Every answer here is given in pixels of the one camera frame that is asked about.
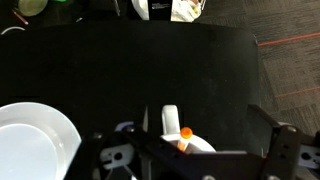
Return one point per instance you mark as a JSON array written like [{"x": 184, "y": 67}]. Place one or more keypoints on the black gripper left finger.
[{"x": 144, "y": 142}]

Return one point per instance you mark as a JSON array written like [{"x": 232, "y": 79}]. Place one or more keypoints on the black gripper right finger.
[{"x": 268, "y": 139}]

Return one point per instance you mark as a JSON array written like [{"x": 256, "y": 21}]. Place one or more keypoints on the white ceramic mug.
[{"x": 171, "y": 132}]

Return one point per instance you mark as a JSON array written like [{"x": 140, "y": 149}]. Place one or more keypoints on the black table mat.
[{"x": 102, "y": 73}]

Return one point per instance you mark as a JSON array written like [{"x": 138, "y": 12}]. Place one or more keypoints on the white round plate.
[{"x": 37, "y": 142}]

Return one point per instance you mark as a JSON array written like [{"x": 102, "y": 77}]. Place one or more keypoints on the crumpled white paper towel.
[{"x": 185, "y": 10}]

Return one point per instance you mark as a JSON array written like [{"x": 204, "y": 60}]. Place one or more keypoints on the round metal tin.
[{"x": 31, "y": 7}]

